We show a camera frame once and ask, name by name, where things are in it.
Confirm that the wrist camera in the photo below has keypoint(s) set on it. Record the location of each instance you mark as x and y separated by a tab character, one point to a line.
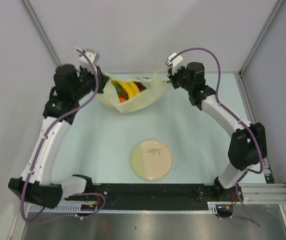
87	55
174	62

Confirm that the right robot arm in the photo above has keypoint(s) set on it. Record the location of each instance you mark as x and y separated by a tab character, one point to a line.
248	146

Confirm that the green fake fruit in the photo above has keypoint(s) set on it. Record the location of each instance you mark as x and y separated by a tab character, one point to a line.
117	87

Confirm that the pale green plastic bag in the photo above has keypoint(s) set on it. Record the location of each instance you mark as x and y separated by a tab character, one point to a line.
156	87

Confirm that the fake dark grapes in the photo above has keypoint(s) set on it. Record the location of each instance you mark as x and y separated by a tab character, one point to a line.
139	85

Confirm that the yellow fake banana bunch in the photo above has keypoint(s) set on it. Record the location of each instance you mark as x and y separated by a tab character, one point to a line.
130	88

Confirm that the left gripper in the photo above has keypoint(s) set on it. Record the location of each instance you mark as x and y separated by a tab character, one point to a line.
102	80

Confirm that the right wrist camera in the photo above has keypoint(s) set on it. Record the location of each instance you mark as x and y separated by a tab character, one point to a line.
174	62

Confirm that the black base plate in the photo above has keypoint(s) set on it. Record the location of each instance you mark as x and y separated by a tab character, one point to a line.
163	197

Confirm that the pink ceramic plate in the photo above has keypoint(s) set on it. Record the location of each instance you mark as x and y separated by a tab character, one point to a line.
151	160

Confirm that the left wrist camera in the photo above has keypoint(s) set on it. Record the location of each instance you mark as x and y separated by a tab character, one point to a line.
87	55

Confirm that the orange fake fruit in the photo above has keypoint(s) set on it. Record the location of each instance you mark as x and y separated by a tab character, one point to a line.
122	99

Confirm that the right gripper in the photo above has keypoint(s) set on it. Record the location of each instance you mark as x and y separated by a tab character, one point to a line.
173	77

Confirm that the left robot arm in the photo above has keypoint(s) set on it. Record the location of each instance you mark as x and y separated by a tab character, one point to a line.
35	184

